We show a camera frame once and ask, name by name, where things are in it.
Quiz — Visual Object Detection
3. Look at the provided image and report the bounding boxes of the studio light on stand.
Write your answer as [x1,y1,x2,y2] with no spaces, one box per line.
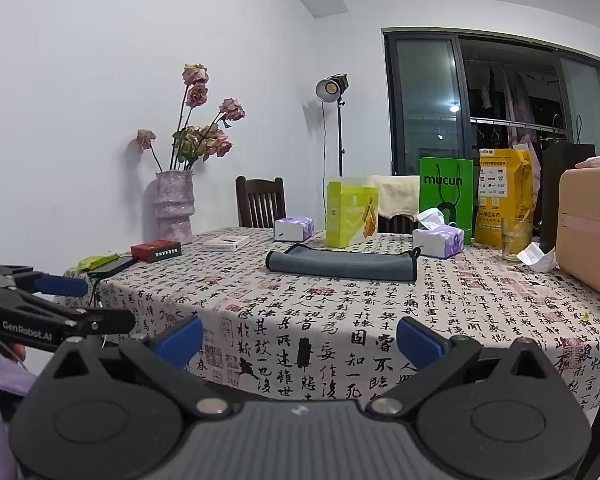
[315,73,350,179]

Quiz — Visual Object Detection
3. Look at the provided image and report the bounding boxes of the green paper bag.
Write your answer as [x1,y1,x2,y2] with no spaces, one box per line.
[418,157,474,242]

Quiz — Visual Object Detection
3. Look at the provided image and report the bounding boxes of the dark wooden chair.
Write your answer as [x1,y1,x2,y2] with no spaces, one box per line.
[235,175,287,230]
[377,211,419,235]

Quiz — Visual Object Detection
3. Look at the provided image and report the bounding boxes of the purple tissue pack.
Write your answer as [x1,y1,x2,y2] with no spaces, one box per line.
[412,208,466,260]
[273,215,315,243]

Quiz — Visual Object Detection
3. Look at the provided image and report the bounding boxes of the person's left forearm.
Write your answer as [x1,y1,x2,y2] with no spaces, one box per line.
[0,331,40,480]

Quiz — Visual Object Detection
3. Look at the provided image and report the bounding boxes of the calligraphy printed tablecloth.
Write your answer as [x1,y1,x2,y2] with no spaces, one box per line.
[55,226,600,461]

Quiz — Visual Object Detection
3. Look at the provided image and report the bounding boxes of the black framed sliding door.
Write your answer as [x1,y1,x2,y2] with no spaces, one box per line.
[382,28,600,182]

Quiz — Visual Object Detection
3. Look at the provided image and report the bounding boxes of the pink speckled vase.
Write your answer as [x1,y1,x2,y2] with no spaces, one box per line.
[154,169,196,246]

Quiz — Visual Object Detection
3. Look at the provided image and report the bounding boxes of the grey towel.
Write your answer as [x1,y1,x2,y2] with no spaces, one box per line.
[265,243,421,283]

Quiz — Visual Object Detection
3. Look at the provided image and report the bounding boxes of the clear drinking glass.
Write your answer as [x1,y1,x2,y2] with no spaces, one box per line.
[501,217,533,264]

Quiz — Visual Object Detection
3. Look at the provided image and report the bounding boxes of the yellow paper bag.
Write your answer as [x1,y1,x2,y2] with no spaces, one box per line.
[473,148,541,247]

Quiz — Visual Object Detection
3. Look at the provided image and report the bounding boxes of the green yellow carton box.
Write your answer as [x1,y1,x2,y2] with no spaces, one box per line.
[325,175,380,249]

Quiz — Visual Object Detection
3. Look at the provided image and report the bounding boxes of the white paper receipt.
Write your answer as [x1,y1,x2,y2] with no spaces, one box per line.
[517,242,559,271]

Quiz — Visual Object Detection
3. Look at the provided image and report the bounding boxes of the dried pink roses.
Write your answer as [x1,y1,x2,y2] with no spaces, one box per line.
[135,63,246,172]

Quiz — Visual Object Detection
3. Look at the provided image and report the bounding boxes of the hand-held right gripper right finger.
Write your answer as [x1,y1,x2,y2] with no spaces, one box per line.
[367,316,572,417]

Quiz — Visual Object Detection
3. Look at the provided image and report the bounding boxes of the white flat box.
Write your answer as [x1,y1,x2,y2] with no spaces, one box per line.
[202,236,249,252]

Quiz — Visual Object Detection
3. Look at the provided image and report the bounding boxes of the pink hanging garment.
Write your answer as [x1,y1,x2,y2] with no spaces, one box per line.
[502,67,539,144]

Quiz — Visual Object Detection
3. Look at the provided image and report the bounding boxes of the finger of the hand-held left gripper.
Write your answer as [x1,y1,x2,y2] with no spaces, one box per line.
[0,264,90,299]
[15,290,136,337]

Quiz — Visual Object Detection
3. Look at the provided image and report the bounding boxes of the cream towel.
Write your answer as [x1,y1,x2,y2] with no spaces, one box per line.
[369,174,422,220]

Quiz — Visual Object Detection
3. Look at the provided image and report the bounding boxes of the black phone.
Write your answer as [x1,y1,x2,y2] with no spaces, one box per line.
[87,255,137,279]

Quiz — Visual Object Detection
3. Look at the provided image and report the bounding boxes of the red flat box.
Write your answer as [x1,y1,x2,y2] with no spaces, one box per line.
[130,240,182,264]

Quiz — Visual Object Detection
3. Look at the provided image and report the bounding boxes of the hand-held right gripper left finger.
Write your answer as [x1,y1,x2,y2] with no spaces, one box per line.
[34,316,233,421]

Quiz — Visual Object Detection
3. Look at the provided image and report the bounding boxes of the green snack packet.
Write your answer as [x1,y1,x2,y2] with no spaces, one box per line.
[76,253,120,272]

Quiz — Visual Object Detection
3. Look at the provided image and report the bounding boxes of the black paper bag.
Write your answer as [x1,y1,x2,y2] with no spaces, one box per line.
[538,143,597,257]

